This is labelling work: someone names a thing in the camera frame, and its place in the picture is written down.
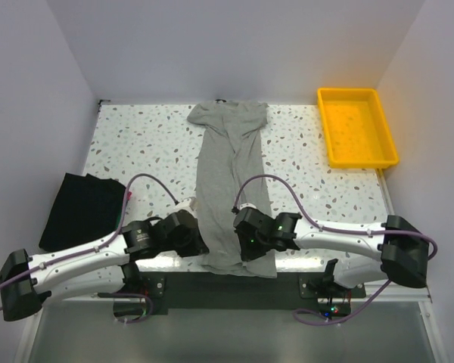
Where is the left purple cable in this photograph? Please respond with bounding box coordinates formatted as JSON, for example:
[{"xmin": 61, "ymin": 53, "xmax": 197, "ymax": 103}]
[{"xmin": 0, "ymin": 172, "xmax": 181, "ymax": 324}]

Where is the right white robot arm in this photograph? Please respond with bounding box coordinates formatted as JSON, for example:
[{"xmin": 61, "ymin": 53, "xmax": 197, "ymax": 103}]
[{"xmin": 233, "ymin": 205, "xmax": 434, "ymax": 297}]

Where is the grey t shirt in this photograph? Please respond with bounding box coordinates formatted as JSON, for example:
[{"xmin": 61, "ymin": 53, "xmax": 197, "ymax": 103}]
[{"xmin": 187, "ymin": 101, "xmax": 277, "ymax": 278}]

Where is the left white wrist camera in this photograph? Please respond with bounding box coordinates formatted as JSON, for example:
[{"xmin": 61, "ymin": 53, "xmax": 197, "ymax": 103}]
[{"xmin": 174, "ymin": 197, "xmax": 197, "ymax": 215}]

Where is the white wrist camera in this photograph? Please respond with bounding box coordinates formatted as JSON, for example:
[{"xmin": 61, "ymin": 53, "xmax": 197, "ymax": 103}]
[
  {"xmin": 232, "ymin": 203, "xmax": 257, "ymax": 214},
  {"xmin": 174, "ymin": 197, "xmax": 197, "ymax": 215}
]

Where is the yellow plastic bin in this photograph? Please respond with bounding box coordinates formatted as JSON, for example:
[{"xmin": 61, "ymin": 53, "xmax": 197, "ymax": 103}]
[{"xmin": 317, "ymin": 88, "xmax": 399, "ymax": 169}]

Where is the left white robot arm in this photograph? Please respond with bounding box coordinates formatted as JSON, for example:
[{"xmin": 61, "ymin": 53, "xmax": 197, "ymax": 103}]
[{"xmin": 0, "ymin": 209, "xmax": 209, "ymax": 321}]

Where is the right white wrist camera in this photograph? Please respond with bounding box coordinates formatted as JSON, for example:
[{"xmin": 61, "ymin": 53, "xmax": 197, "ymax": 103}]
[{"xmin": 232, "ymin": 203, "xmax": 257, "ymax": 214}]

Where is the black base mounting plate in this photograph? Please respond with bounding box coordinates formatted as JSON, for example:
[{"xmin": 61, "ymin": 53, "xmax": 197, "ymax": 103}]
[{"xmin": 99, "ymin": 272, "xmax": 366, "ymax": 316}]

